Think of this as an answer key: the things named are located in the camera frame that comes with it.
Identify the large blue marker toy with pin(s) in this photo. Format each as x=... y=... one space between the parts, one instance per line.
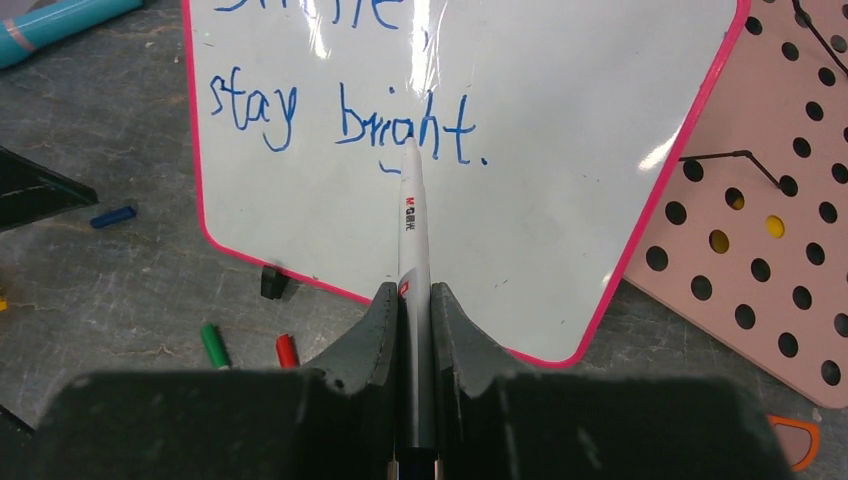
x=24 y=35

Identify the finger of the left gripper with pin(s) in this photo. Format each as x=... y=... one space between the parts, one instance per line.
x=31 y=192

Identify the green marker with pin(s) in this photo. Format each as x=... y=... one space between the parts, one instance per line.
x=214 y=347

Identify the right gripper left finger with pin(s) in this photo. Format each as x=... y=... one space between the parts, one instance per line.
x=332 y=418

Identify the pink perforated board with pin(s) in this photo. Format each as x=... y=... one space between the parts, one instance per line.
x=749 y=241

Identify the blue marker cap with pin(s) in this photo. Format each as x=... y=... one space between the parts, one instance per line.
x=113 y=217

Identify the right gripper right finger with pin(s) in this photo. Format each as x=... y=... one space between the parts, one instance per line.
x=502 y=419

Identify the orange cap right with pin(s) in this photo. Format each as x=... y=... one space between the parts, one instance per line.
x=800 y=441

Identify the red marker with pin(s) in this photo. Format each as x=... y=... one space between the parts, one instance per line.
x=286 y=352

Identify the whiteboard metal stand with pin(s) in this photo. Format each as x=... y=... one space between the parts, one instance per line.
x=273 y=282

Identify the pink framed whiteboard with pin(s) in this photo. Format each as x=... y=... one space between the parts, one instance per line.
x=547 y=131

